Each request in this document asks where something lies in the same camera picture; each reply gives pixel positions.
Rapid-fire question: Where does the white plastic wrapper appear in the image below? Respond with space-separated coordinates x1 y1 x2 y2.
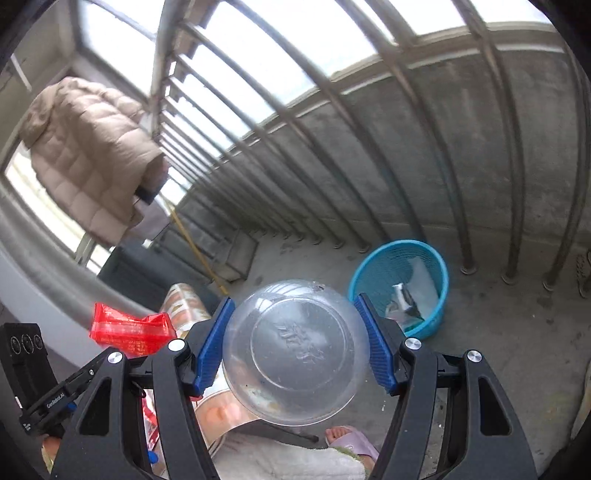
404 258 439 330

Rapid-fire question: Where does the grey box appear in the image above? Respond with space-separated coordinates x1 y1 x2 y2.
221 228 259 282

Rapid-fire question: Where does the yellow pole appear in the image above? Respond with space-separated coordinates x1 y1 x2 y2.
168 208 229 296

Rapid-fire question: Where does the clear plastic bowl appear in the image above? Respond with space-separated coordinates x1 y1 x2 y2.
222 278 372 426

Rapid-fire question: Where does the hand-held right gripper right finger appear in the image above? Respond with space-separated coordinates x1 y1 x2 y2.
353 293 539 480

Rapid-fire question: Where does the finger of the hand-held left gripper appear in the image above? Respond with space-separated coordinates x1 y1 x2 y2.
64 353 112 398

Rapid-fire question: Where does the blue plastic basket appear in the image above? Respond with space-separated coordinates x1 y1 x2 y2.
347 240 450 340

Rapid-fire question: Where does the metal window railing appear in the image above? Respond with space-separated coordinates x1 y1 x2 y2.
148 0 591 291

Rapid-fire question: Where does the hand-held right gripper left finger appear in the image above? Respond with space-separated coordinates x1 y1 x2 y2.
46 296 237 480

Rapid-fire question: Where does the white fluffy garment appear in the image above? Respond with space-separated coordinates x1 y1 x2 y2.
215 434 368 480

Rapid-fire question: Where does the pink slipper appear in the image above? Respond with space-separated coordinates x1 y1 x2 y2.
325 425 380 467

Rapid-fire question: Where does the red foil packet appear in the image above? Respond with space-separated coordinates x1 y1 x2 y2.
89 302 178 361

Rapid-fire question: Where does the beige down jacket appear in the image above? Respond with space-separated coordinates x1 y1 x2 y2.
18 76 169 245

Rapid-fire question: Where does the black white wrapper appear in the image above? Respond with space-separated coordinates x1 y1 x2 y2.
385 282 424 324

